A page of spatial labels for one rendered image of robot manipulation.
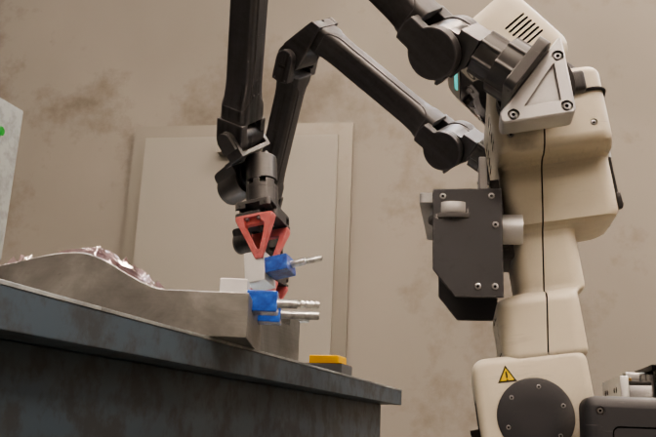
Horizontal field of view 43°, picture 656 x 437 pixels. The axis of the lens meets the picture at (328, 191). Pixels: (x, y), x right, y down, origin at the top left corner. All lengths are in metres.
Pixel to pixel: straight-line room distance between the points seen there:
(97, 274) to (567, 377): 0.64
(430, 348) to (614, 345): 0.81
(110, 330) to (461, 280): 0.55
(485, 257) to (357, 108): 3.03
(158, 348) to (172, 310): 0.13
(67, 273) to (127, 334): 0.24
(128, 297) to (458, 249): 0.47
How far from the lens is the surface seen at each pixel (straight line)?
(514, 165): 1.29
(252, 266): 1.40
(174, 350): 0.94
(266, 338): 1.41
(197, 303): 1.03
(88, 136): 4.55
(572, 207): 1.28
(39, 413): 0.83
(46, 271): 1.08
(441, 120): 1.65
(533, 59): 1.15
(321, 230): 3.97
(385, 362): 3.88
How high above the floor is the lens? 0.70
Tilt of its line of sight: 16 degrees up
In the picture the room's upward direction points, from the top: 2 degrees clockwise
